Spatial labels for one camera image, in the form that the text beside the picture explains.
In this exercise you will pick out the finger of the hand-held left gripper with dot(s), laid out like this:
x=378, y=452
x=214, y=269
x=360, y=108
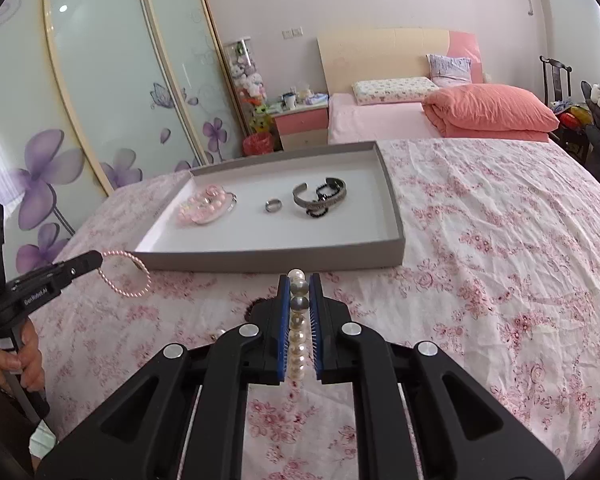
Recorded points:
x=80, y=262

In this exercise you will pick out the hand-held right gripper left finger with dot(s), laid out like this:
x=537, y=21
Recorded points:
x=283, y=330

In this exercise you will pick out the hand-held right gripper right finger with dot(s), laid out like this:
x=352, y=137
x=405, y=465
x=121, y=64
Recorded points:
x=316, y=330

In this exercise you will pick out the grey cardboard tray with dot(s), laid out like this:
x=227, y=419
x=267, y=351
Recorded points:
x=280, y=240

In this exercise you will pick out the person's left forearm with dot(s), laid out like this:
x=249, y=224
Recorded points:
x=0, y=425

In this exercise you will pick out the person's left hand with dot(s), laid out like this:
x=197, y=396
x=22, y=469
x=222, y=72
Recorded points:
x=30, y=360

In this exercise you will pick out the pink floral tablecloth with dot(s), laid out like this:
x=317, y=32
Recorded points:
x=480, y=285

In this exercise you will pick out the wardrobe with purple flower doors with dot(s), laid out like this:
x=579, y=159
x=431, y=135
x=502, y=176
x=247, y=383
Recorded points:
x=105, y=85

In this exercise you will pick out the red waste bin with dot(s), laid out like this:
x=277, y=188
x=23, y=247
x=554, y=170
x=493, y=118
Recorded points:
x=257, y=145

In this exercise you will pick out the pink and white nightstand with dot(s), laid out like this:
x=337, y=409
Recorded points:
x=302, y=122

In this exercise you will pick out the white mug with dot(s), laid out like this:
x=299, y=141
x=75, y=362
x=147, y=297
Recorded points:
x=290, y=101

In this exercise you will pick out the light blue cloth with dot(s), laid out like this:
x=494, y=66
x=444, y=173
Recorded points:
x=320, y=97

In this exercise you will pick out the clear plush toy display tube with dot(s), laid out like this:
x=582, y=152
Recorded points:
x=247, y=80

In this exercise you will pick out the white patterned pillow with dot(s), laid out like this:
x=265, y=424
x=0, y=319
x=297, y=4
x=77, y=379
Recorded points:
x=390, y=90

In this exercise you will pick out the coral folded duvet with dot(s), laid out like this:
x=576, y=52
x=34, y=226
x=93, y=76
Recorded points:
x=490, y=107

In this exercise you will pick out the pink bed with beige headboard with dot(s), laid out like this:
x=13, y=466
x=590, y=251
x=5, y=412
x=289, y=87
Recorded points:
x=380, y=50

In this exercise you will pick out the small lilac pillow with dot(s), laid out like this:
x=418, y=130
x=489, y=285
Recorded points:
x=447, y=67

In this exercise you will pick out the colourful toy pile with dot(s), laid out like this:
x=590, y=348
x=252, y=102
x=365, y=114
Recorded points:
x=572, y=115

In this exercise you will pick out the black chair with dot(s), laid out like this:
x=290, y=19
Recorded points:
x=592, y=135

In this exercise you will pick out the dark wooden chair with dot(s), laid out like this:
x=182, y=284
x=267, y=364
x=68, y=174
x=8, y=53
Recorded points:
x=555, y=77

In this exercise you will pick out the white wall socket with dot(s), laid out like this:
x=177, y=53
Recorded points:
x=292, y=33

